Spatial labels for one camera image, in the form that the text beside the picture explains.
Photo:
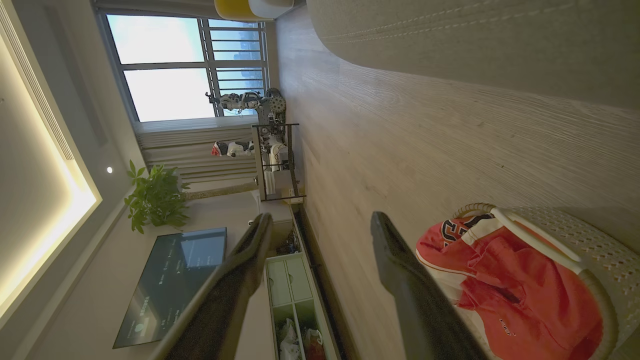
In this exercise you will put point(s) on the white round seat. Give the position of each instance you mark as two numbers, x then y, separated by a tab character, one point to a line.
272	7

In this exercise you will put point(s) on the grey fabric sofa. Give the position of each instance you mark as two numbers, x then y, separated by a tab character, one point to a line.
475	40

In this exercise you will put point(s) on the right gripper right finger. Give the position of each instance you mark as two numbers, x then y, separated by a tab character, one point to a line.
420	310

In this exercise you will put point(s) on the white low TV cabinet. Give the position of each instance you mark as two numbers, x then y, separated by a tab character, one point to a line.
295	295

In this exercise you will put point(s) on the white perforated laundry basket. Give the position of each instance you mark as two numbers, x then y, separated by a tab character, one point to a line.
600	240

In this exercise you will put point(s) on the white robot with red part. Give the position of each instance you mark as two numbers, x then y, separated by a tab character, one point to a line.
235	148

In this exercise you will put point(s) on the green leafy potted plant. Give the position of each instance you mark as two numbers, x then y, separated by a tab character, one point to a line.
155	200

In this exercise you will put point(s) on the beige pleated curtain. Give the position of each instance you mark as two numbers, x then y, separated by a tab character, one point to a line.
195	150

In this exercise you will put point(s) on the wall-mounted flat television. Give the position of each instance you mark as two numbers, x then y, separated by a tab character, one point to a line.
175	280

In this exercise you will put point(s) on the black metal frame rack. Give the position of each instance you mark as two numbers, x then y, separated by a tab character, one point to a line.
260	165

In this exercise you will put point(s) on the red and white jersey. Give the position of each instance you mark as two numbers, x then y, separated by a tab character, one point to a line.
525	295

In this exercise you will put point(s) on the white cloth in cabinet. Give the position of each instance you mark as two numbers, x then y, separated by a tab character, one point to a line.
289	342

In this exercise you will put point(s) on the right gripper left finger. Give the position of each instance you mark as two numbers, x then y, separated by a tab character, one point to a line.
225	300

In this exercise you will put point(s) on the red item in cabinet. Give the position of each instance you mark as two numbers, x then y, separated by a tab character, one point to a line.
315	345

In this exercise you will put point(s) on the yellow round seat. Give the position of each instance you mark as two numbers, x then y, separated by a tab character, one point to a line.
232	9

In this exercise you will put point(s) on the white robot with grey base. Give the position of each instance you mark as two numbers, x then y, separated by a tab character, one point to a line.
240	101

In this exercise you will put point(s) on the large window with railing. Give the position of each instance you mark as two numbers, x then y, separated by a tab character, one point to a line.
165	65

